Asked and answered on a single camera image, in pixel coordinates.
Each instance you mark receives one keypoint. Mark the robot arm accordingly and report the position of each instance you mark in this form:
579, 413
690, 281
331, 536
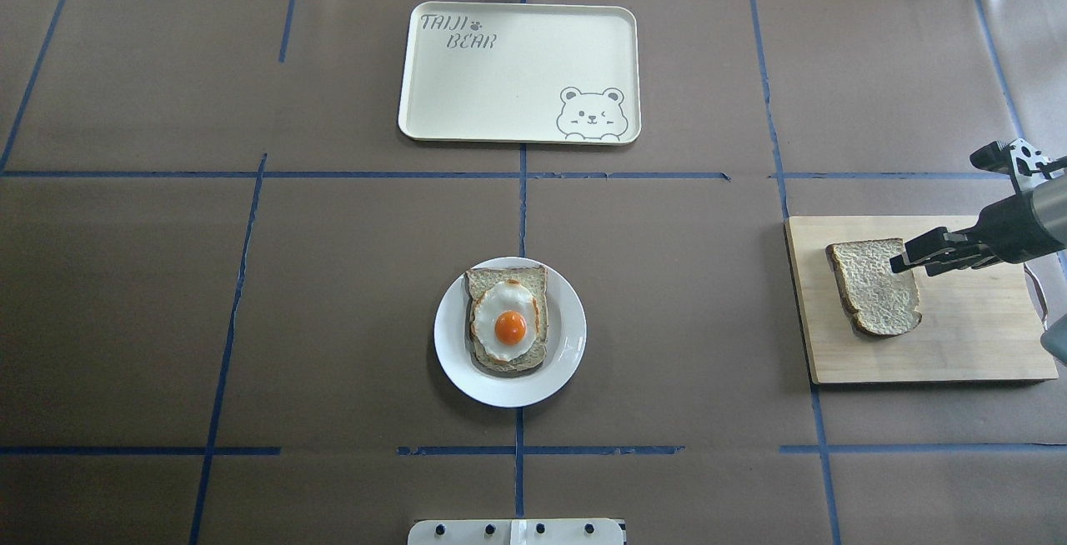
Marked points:
1049, 204

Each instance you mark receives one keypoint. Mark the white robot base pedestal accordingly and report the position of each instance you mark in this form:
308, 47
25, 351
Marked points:
585, 530

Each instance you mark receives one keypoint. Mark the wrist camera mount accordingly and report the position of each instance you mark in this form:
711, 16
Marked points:
1026, 166

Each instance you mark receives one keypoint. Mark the fried egg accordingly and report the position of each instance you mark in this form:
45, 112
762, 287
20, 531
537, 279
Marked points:
504, 322

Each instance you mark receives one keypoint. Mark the cream bear serving tray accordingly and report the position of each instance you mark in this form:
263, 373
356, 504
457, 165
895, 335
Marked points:
521, 73

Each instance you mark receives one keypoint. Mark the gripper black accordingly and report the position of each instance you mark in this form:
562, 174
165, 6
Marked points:
1005, 230

